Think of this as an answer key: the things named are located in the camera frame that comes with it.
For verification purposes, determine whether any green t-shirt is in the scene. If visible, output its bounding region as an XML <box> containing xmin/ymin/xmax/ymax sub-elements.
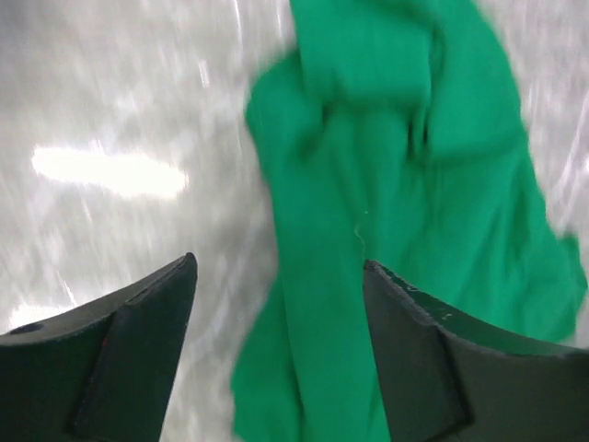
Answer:
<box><xmin>232</xmin><ymin>1</ymin><xmax>587</xmax><ymax>441</ymax></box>

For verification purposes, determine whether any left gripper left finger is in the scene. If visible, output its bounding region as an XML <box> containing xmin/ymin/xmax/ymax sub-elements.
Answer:
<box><xmin>1</xmin><ymin>253</ymin><xmax>197</xmax><ymax>442</ymax></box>

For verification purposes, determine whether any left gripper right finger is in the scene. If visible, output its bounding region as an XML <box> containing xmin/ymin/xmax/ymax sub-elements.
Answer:
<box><xmin>364</xmin><ymin>261</ymin><xmax>588</xmax><ymax>442</ymax></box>

